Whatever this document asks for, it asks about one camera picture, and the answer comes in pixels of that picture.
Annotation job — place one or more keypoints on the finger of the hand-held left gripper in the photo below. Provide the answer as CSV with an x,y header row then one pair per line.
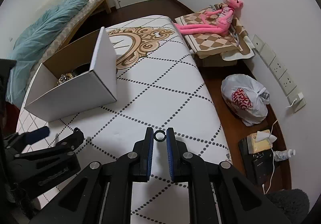
x,y
37,135
62,143

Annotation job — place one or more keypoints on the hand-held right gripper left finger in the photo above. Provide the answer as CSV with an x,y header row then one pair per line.
x,y
150,151

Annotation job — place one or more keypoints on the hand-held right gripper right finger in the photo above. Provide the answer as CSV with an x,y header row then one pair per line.
x,y
170,153

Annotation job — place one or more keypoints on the white cardboard box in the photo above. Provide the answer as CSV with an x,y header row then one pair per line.
x,y
75,96

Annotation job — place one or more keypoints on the black wristband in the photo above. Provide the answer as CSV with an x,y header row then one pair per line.
x,y
80,69

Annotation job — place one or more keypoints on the diamond patterned tablecloth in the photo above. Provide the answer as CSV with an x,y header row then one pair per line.
x,y
163,88

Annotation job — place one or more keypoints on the white plastic bag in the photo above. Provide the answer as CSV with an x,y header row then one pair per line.
x,y
240,108

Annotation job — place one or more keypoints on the yellow tissue pack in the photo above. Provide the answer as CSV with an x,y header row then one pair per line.
x,y
255,143

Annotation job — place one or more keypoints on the black box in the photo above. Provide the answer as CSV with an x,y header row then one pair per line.
x,y
260,168

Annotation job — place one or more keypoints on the teal duvet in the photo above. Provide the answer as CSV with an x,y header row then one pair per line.
x,y
45,26

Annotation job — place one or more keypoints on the small plastic bottle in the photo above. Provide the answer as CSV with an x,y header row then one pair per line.
x,y
286,154

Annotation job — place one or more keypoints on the brown checkered cloth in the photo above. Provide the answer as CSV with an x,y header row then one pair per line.
x,y
213,41

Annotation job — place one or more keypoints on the bed with checkered sheet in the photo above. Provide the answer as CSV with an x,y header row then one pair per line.
x,y
75,17

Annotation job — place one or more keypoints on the pink plush toy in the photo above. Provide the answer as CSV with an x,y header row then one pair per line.
x,y
220,26

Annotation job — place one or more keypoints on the white charger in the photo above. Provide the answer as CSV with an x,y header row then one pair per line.
x,y
298,97

